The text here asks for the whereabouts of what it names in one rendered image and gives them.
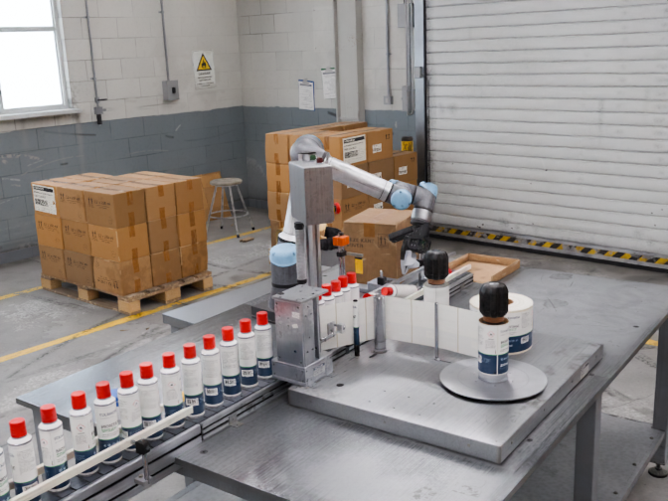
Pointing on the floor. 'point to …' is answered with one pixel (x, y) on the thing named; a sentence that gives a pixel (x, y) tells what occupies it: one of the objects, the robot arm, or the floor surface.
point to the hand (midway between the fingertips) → (403, 270)
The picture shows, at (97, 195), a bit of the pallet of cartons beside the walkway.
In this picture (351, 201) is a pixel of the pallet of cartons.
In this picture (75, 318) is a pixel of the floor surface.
